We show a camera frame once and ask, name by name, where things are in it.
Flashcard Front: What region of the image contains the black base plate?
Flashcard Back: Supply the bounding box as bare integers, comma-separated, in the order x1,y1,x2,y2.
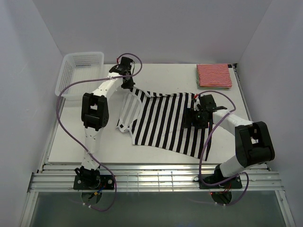
73,175,115,190
194,174,243,190

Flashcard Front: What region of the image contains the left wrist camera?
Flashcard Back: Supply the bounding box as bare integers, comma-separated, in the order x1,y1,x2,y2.
109,57,134,76

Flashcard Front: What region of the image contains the red white striped tank top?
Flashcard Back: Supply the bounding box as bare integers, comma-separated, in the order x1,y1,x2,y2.
196,64,232,89

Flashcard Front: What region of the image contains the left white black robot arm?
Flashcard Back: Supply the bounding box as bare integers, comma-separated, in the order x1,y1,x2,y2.
81,70,134,170

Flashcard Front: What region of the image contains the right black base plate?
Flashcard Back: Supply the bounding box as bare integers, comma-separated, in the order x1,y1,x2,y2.
194,174,243,190

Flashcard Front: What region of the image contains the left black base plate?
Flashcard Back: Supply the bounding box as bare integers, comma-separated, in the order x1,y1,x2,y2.
73,175,115,190

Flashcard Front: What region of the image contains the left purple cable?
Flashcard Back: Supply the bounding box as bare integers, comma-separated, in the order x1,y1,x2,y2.
56,53,143,212

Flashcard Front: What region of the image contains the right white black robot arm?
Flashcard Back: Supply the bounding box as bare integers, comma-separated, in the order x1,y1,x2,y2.
182,106,275,187

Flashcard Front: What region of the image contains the aluminium rail frame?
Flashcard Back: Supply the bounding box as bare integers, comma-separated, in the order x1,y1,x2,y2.
28,164,284,192

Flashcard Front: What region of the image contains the green white striped tank top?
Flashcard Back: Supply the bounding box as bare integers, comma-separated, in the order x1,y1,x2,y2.
196,71,232,90

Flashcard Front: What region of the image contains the white plastic basket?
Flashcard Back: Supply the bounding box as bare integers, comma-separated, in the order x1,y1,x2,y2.
55,52,104,100

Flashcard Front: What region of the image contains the black white striped tank top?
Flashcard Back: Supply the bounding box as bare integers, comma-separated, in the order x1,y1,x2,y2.
117,87,207,158

